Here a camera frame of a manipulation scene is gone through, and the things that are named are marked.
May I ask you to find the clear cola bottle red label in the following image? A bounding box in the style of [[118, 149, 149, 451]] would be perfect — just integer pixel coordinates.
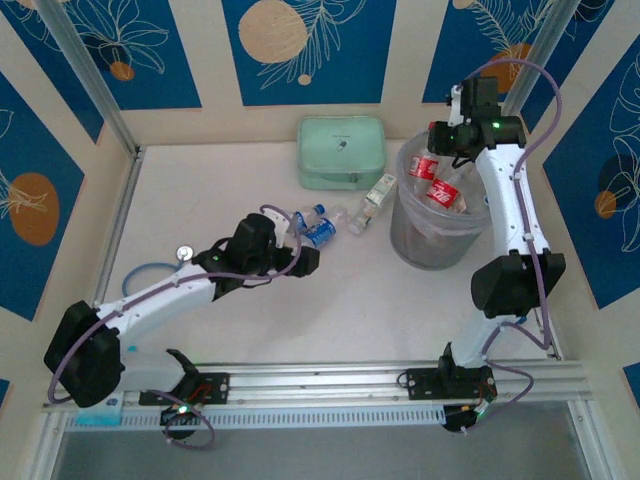
[[423, 174, 470, 215], [405, 148, 442, 182]]

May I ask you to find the clear bottle blue label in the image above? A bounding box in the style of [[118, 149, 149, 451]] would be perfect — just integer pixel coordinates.
[[299, 218, 338, 250]]

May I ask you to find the clear bottle green white label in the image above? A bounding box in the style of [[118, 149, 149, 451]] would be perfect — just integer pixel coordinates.
[[348, 173, 397, 236]]

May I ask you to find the clear plastic bin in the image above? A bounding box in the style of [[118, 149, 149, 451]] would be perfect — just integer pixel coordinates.
[[389, 133, 494, 272]]

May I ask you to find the mint green zip pouch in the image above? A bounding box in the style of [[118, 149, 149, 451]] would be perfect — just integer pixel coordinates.
[[298, 115, 388, 191]]

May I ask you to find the black controller board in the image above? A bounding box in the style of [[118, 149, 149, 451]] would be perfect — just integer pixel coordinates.
[[159, 403, 202, 427], [442, 403, 489, 435]]

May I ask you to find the light blue tissue pack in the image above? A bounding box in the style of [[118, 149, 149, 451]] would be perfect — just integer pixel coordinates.
[[78, 396, 125, 427]]

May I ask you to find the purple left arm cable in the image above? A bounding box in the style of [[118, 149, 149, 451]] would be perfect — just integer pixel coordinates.
[[47, 202, 304, 450]]

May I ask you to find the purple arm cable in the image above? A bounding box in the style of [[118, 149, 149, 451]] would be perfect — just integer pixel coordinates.
[[47, 202, 304, 450], [459, 58, 560, 436]]

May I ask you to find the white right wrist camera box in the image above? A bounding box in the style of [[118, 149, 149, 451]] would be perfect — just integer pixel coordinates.
[[446, 83, 470, 127]]

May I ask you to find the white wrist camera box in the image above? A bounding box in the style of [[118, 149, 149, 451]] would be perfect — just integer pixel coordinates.
[[446, 83, 470, 127], [259, 203, 292, 235]]

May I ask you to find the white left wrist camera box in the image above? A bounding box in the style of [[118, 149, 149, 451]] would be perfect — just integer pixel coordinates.
[[259, 203, 292, 235]]

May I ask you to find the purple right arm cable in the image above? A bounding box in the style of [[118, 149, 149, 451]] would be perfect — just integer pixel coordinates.
[[459, 58, 560, 436]]

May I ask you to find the aluminium frame post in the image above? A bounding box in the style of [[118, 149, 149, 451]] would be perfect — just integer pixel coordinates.
[[502, 0, 581, 116], [37, 0, 144, 156]]

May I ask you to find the aluminium mounting rail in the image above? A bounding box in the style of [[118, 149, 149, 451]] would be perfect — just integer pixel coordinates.
[[42, 360, 594, 416]]

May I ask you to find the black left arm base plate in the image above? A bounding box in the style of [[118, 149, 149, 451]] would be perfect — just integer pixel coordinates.
[[138, 372, 230, 406]]

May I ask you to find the slotted grey cable duct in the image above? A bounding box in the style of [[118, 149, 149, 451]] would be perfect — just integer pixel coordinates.
[[64, 403, 446, 432]]

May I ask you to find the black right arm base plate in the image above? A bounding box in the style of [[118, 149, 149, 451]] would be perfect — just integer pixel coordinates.
[[405, 367, 496, 401]]

